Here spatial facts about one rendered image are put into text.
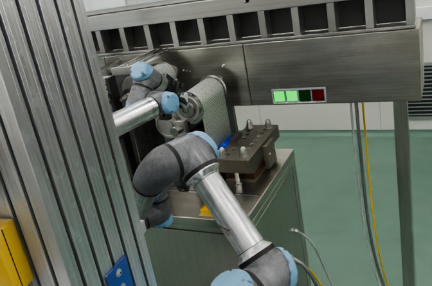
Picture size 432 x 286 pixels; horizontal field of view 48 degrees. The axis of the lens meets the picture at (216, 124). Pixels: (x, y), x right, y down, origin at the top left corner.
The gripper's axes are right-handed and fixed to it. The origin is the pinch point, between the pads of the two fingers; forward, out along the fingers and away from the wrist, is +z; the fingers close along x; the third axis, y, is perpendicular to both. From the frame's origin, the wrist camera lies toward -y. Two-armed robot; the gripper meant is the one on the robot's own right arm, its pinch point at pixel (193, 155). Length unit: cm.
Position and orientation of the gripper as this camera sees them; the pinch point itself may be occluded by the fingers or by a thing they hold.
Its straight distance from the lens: 198.3
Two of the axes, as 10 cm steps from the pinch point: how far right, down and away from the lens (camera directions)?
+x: -8.9, 0.1, 4.5
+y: -1.7, -9.3, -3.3
